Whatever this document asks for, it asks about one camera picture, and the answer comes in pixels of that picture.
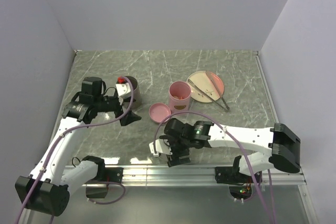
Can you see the pink cream plate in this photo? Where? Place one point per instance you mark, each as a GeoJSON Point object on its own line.
{"type": "Point", "coordinates": [203, 82]}

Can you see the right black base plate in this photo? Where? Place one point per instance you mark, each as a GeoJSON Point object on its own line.
{"type": "Point", "coordinates": [231, 176]}

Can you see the metal food tongs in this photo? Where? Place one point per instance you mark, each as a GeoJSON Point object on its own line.
{"type": "Point", "coordinates": [221, 102]}

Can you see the pink cylindrical container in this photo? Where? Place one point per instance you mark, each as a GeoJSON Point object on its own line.
{"type": "Point", "coordinates": [179, 88]}

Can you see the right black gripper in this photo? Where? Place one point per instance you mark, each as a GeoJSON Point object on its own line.
{"type": "Point", "coordinates": [174, 159]}

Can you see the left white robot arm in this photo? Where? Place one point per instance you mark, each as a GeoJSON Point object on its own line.
{"type": "Point", "coordinates": [48, 188]}

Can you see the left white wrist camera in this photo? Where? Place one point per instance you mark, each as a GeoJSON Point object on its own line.
{"type": "Point", "coordinates": [123, 89]}

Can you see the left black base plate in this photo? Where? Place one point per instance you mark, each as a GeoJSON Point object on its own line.
{"type": "Point", "coordinates": [113, 174]}

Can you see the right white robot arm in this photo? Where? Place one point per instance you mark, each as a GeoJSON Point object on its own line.
{"type": "Point", "coordinates": [272, 147]}

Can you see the grey cylindrical container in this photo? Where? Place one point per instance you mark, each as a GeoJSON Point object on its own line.
{"type": "Point", "coordinates": [137, 100]}

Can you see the aluminium mounting rail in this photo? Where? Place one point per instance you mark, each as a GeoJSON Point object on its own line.
{"type": "Point", "coordinates": [189, 175]}

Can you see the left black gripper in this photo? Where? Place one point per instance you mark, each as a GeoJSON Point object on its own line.
{"type": "Point", "coordinates": [129, 117]}

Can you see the pink lid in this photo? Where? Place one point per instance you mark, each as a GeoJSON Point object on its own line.
{"type": "Point", "coordinates": [158, 112]}

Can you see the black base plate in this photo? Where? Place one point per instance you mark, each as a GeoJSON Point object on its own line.
{"type": "Point", "coordinates": [231, 176]}
{"type": "Point", "coordinates": [113, 174]}

